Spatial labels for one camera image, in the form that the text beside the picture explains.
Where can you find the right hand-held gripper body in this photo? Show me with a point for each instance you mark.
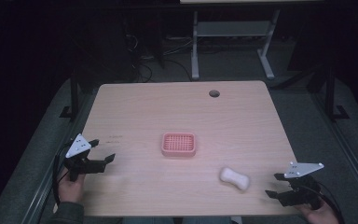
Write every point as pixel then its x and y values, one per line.
pixel 301 169

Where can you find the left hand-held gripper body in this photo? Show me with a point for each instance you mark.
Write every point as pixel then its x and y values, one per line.
pixel 77 146

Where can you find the white soap bar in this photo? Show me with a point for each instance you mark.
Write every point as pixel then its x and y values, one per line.
pixel 234 179

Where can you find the pink soap dish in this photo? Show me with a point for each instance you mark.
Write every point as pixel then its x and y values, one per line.
pixel 178 144

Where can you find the person's left hand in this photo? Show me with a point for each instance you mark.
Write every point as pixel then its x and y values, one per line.
pixel 71 190

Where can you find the person's right hand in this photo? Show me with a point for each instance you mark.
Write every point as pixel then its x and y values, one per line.
pixel 321 215

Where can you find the black metal stand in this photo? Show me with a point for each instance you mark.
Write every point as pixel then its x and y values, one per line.
pixel 331 93
pixel 74 96

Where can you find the metal frame rail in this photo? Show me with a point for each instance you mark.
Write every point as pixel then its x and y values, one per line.
pixel 43 183
pixel 346 149

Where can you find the white metal desk frame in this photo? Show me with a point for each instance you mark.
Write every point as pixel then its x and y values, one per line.
pixel 233 28

